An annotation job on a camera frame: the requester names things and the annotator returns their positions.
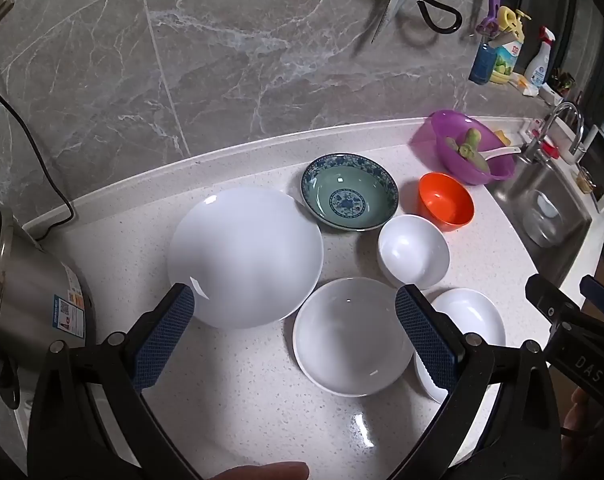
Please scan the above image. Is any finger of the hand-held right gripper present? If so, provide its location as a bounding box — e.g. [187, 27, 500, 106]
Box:
[579, 274, 604, 319]
[525, 273, 583, 322]

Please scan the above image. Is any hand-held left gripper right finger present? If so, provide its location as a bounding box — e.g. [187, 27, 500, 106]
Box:
[395, 284, 575, 480]

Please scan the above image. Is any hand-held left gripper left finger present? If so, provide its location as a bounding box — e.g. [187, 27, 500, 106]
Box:
[27, 283, 199, 480]

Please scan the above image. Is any wide shallow white bowl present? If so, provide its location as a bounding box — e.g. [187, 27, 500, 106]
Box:
[292, 276, 417, 398]

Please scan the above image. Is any small deep white bowl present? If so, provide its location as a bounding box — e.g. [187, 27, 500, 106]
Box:
[377, 214, 450, 291]

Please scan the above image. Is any large white plate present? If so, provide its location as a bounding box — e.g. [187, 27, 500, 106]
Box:
[167, 186, 325, 330]

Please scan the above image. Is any blue patterned bowl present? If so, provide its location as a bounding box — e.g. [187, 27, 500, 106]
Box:
[301, 155, 399, 232]

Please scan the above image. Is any person's right hand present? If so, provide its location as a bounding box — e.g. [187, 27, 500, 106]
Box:
[563, 386, 604, 437]

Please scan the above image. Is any person's left hand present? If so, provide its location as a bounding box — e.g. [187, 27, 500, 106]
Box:
[202, 462, 311, 480]

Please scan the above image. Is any small white plate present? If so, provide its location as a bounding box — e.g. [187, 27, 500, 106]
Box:
[413, 287, 507, 406]

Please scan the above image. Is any glass bowl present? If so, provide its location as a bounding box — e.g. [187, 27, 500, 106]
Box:
[522, 190, 570, 248]

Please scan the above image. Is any stainless steel sink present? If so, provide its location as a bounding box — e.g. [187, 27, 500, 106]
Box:
[484, 157, 594, 286]

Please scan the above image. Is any orange bowl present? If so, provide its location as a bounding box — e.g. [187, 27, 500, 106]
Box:
[418, 172, 476, 233]

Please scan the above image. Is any stainless steel rice cooker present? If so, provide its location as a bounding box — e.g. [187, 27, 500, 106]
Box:
[0, 208, 94, 409]

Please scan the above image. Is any white spoon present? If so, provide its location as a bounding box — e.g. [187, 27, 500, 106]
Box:
[482, 145, 523, 162]

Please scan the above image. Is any green vegetable piece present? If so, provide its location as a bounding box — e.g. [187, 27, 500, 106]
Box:
[446, 129, 490, 171]

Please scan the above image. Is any chrome faucet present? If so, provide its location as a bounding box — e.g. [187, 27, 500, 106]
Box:
[519, 101, 585, 166]

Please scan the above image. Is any purple plastic basin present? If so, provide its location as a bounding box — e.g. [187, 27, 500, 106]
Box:
[413, 109, 517, 186]

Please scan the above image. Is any small potted plant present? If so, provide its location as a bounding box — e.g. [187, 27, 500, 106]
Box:
[552, 70, 576, 98]

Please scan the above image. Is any white spray bottle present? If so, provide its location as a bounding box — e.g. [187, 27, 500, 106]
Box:
[523, 26, 556, 88]

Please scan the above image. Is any yellow dish soap bottle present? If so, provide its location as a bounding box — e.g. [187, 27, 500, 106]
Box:
[489, 6, 532, 85]

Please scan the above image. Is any black power cable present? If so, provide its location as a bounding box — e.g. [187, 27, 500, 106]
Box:
[0, 25, 75, 243]

